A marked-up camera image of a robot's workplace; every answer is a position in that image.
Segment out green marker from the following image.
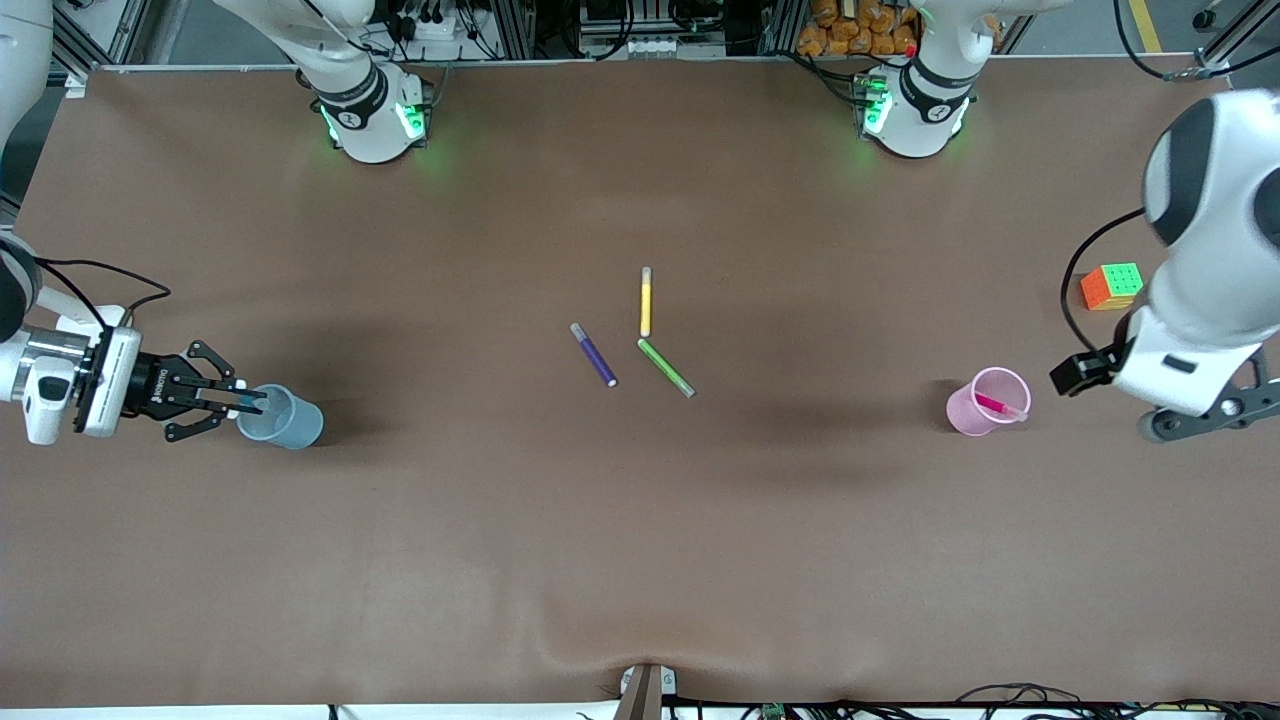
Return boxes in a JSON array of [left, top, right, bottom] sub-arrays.
[[637, 338, 696, 399]]

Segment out purple marker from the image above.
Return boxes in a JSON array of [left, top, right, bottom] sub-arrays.
[[569, 322, 618, 389]]

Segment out colourful puzzle cube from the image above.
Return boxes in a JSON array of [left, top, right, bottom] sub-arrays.
[[1080, 262, 1145, 312]]

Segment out brown table cover mat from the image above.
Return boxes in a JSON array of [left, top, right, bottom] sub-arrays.
[[0, 58, 1280, 709]]

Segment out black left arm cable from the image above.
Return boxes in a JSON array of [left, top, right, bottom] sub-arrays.
[[1060, 207, 1148, 356]]

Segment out blue mesh cup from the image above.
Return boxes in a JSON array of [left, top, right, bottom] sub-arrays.
[[236, 383, 325, 450]]

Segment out white power strip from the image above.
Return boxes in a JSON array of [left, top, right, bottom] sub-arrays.
[[395, 5, 471, 43]]

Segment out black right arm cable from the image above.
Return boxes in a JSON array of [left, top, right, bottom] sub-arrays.
[[33, 257, 172, 331]]

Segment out pink mesh cup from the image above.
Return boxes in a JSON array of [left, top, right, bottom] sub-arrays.
[[946, 366, 1033, 438]]

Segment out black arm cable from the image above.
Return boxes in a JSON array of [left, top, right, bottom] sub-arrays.
[[33, 257, 172, 331], [1060, 207, 1148, 356]]

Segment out aluminium frame post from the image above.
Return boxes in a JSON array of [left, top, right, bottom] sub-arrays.
[[765, 0, 801, 56], [492, 0, 536, 59]]

